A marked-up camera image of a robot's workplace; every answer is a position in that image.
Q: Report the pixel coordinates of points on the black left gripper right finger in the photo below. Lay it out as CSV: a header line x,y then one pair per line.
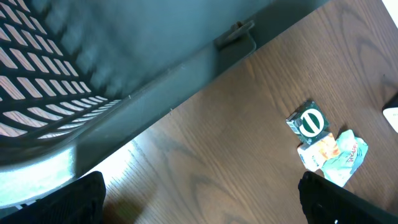
x,y
325,202

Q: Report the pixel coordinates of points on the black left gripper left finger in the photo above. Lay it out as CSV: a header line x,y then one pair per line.
x,y
80,202

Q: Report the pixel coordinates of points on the orange tissue pack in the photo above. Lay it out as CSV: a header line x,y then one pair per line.
x,y
316,154

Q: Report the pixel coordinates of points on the teal snack packet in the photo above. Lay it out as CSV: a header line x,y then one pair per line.
x,y
352,153

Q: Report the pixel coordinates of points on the round clear packaged item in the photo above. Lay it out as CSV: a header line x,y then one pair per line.
x,y
308,122

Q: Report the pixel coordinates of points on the dark grey plastic basket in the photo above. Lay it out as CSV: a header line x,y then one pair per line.
x,y
81,78

